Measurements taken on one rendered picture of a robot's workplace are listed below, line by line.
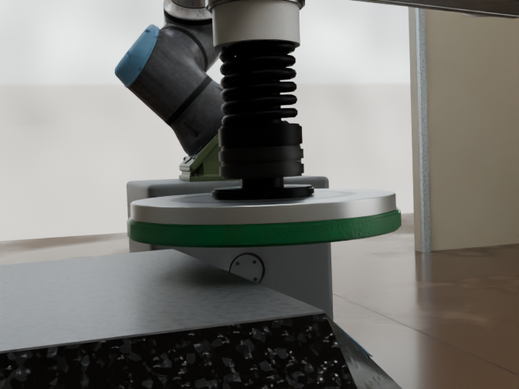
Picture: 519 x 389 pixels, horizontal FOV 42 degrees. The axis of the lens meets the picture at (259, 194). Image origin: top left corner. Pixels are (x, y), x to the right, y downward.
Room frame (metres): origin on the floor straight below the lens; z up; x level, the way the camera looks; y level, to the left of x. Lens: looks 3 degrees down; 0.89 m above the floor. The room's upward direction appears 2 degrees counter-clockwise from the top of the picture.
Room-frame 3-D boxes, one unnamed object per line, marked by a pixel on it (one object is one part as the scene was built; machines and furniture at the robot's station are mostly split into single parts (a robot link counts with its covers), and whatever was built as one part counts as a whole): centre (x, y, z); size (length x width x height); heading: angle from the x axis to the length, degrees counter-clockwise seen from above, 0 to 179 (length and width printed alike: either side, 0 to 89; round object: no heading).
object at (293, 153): (0.55, 0.00, 0.90); 0.07 x 0.07 x 0.01
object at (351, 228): (0.55, 0.00, 0.85); 0.22 x 0.22 x 0.04
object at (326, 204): (0.55, 0.00, 0.86); 0.21 x 0.21 x 0.01
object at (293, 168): (0.55, 0.00, 0.88); 0.07 x 0.07 x 0.01
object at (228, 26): (0.55, 0.00, 1.00); 0.07 x 0.07 x 0.04
